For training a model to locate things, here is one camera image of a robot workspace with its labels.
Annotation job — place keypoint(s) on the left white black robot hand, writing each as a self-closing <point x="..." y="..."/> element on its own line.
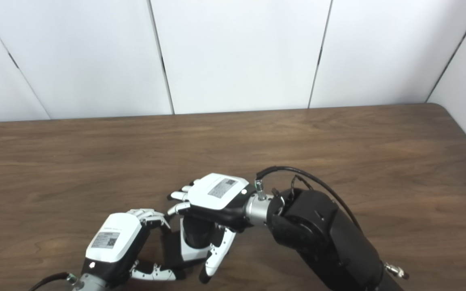
<point x="111" y="238"/>

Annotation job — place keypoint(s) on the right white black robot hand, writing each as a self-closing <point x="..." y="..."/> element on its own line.
<point x="217" y="192"/>

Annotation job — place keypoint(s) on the black peg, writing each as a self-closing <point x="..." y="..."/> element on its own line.
<point x="196" y="234"/>

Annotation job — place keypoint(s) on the white square piece with hole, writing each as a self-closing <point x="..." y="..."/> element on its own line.
<point x="192" y="254"/>

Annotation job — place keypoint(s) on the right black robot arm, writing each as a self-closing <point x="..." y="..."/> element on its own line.
<point x="322" y="238"/>

